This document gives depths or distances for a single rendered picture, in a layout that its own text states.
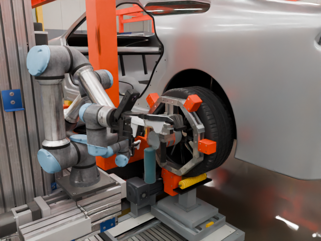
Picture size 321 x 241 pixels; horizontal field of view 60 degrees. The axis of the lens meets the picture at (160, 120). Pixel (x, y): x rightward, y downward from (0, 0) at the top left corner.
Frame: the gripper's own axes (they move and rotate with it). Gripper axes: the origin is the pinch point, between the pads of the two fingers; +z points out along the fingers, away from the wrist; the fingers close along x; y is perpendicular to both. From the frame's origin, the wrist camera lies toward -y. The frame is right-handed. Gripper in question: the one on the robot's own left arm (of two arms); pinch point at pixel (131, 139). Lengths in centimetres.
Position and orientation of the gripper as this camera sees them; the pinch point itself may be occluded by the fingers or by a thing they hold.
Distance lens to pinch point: 198.0
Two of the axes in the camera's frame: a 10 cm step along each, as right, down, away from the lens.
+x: 10.0, 0.2, -0.8
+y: 0.0, 9.7, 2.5
